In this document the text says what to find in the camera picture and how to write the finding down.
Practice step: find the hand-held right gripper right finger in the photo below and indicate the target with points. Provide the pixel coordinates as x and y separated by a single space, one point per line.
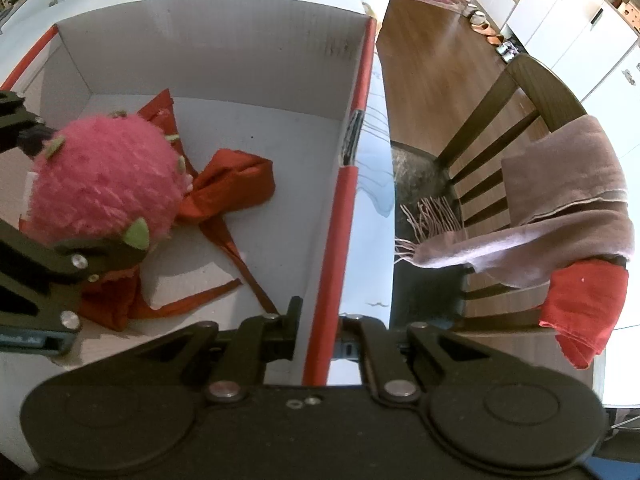
348 349

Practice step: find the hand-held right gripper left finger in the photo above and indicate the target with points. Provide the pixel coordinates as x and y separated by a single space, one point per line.
295 330

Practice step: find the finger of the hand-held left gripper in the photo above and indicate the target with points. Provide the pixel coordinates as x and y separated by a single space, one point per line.
20 120
50 265

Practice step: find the pink plush fruit toy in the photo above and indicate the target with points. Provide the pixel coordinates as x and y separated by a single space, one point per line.
100 180

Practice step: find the red cardboard box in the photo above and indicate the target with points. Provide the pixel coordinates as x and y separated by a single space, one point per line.
225 85

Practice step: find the dark patterned chair cushion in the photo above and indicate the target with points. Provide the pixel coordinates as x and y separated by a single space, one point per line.
420 175

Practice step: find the red folded cloth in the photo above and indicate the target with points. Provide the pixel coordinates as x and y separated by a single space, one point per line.
585 305

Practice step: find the dark wooden chair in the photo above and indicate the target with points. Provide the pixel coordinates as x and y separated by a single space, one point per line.
480 115

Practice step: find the pink fringed scarf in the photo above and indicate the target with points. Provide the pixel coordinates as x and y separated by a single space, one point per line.
560 170

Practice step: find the tan chair back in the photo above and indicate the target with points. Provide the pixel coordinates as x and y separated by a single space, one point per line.
370 10

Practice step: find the row of shoes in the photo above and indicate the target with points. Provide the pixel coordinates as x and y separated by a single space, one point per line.
487 30

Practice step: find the white cabinet row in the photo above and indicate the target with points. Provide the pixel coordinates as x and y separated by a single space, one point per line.
550 5

